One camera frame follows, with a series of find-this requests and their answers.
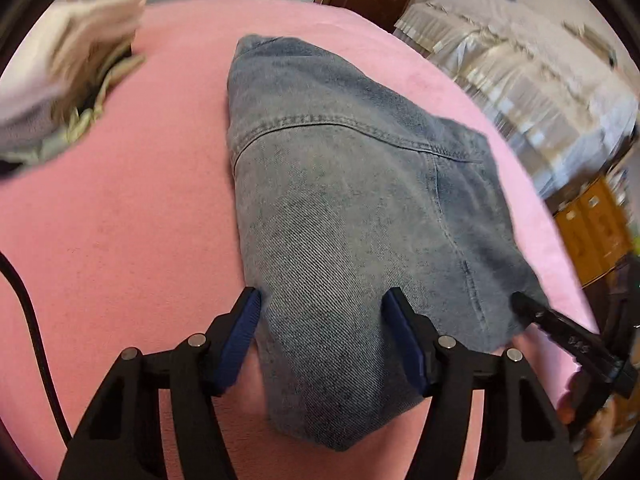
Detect wooden drawer cabinet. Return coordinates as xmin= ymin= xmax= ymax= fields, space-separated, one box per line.
xmin=554 ymin=175 xmax=637 ymax=287

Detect stack of folded clothes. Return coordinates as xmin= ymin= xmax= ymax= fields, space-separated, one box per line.
xmin=0 ymin=0 xmax=149 ymax=173

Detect pink bed blanket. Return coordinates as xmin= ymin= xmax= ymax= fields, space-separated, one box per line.
xmin=0 ymin=0 xmax=601 ymax=480

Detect furniture under white lace cover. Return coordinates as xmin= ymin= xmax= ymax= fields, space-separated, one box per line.
xmin=394 ymin=0 xmax=640 ymax=202

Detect black cable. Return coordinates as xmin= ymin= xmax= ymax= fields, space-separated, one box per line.
xmin=0 ymin=252 xmax=74 ymax=450

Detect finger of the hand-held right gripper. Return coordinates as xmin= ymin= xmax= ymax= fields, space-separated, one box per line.
xmin=509 ymin=291 xmax=636 ymax=400

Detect blue denim jeans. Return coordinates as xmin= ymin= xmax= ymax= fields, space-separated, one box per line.
xmin=226 ymin=34 xmax=551 ymax=453

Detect person's right hand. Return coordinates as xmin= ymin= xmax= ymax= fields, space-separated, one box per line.
xmin=556 ymin=394 xmax=582 ymax=427

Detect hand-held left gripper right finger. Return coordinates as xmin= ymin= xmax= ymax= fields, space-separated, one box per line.
xmin=381 ymin=287 xmax=583 ymax=480

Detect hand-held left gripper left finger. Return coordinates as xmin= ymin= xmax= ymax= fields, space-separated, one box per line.
xmin=57 ymin=287 xmax=263 ymax=480

